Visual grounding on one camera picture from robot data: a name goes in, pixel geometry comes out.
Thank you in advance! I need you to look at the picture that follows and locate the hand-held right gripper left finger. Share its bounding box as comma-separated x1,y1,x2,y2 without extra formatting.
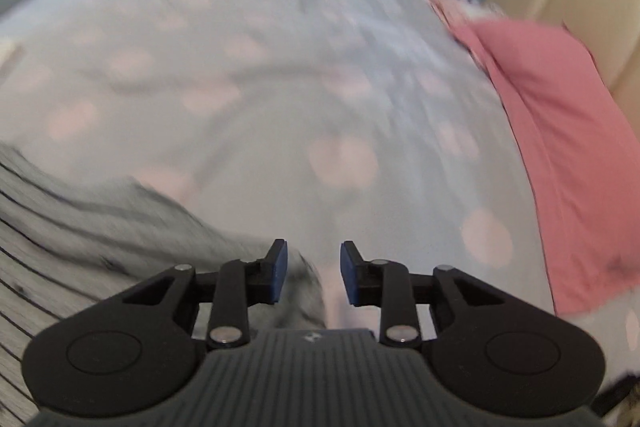
122,238,290,350

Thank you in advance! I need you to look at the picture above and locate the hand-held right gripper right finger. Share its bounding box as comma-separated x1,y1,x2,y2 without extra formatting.
340,241,506,350

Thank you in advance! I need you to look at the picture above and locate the grey striped shirt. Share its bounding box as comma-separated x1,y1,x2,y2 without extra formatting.
0,142,328,427

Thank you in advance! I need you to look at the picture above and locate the grey bedspread with pink dots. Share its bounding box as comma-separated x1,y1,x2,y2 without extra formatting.
0,0,640,427

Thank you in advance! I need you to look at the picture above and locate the pink dotted pillow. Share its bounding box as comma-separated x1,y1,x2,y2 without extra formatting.
417,0,506,28

